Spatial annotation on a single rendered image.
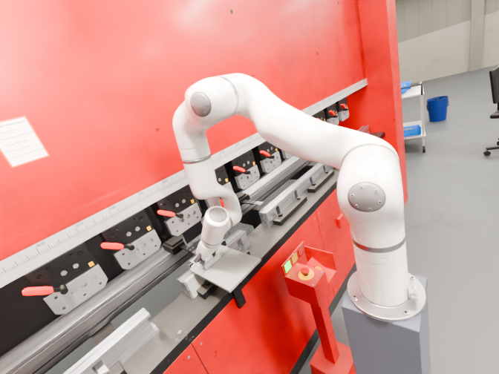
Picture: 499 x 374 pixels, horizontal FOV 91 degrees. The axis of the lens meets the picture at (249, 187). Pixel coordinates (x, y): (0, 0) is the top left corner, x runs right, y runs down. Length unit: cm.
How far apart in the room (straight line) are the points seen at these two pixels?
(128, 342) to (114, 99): 84
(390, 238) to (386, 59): 216
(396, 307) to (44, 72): 111
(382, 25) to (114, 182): 237
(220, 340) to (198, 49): 120
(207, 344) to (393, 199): 90
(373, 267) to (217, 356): 78
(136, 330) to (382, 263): 86
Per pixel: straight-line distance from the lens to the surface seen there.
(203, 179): 76
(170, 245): 132
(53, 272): 92
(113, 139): 91
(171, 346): 107
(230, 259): 107
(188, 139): 72
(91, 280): 95
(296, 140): 56
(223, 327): 118
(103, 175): 90
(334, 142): 60
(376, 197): 50
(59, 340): 132
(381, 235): 63
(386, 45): 265
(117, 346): 110
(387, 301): 77
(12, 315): 154
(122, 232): 94
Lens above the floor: 161
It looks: 21 degrees down
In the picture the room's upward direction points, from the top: 18 degrees counter-clockwise
